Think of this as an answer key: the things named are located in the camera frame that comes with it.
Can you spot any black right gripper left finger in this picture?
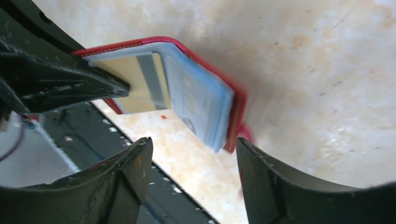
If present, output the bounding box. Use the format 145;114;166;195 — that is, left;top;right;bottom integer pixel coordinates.
0;137;153;224

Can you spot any cream credit card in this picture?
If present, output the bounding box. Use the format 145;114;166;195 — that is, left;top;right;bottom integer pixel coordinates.
89;52;171;114

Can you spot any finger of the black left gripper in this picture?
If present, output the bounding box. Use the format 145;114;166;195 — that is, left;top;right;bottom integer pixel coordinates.
0;37;130;114
0;0;84;53

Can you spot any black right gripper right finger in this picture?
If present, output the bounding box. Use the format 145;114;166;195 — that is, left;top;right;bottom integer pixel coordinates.
236;138;396;224

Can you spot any red card holder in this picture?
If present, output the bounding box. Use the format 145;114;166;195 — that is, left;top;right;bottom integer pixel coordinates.
75;36;252;152

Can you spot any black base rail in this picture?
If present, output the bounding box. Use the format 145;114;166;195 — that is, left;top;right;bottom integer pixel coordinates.
43;103;216;224

